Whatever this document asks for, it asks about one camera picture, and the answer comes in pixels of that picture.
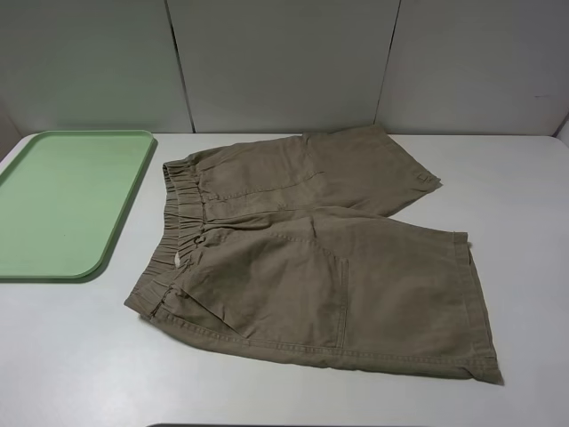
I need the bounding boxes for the khaki shorts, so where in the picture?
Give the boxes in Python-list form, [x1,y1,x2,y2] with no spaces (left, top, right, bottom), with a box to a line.
[125,125,503,384]

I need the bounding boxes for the green plastic tray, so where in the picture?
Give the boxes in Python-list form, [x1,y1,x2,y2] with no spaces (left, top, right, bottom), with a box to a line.
[1,131,155,280]

